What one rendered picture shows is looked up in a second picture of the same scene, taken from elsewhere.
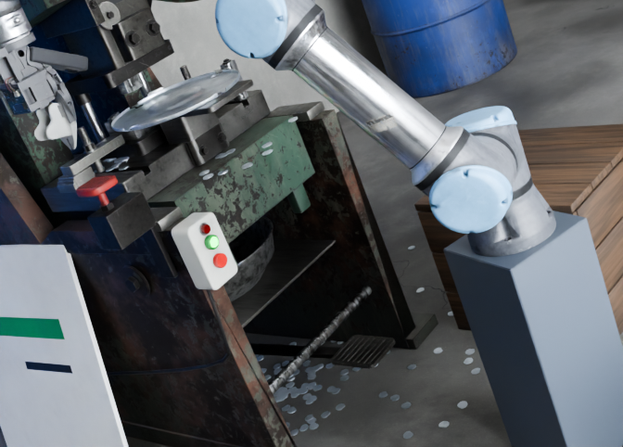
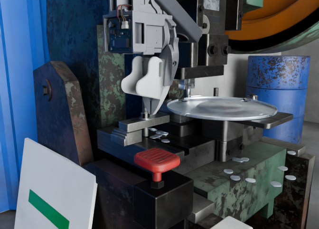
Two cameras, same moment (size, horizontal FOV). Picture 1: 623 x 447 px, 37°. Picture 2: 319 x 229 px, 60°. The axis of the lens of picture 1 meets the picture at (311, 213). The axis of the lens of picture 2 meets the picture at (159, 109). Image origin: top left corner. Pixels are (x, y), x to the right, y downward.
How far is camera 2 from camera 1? 1.28 m
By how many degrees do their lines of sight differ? 9
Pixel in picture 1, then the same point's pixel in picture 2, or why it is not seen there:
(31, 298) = (59, 196)
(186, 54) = not seen: hidden behind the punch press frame
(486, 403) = not seen: outside the picture
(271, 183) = (262, 193)
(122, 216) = (169, 200)
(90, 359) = not seen: outside the picture
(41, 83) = (155, 28)
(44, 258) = (79, 177)
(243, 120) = (249, 137)
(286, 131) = (280, 158)
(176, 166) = (205, 156)
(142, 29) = (219, 46)
